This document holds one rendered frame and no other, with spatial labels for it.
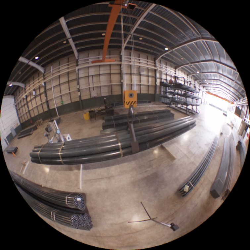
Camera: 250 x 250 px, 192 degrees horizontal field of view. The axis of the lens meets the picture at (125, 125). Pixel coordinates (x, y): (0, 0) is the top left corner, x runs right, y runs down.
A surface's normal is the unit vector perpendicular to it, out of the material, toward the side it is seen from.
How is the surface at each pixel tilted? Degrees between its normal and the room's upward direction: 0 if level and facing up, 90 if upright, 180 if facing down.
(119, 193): 0
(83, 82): 90
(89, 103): 90
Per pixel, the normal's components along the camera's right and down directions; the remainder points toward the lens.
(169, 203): -0.04, -0.88
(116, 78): 0.30, 0.44
